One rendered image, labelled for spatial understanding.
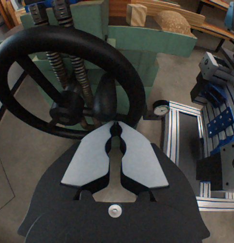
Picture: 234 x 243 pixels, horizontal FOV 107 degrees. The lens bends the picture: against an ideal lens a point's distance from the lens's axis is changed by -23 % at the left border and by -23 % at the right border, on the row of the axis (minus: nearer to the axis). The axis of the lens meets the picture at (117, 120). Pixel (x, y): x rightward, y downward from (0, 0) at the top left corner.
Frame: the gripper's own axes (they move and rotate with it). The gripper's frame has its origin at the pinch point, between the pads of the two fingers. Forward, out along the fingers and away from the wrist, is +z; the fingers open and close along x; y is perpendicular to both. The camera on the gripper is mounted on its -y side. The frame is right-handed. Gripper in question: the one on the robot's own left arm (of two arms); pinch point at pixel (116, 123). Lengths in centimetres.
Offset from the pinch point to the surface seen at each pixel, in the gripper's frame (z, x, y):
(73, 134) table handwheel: 13.8, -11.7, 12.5
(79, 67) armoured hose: 11.5, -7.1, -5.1
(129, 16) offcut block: 19.7, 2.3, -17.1
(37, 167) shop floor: 44, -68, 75
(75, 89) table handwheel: 10.8, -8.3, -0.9
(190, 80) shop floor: 152, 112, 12
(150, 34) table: 19.8, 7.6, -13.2
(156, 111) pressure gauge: 26.3, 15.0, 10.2
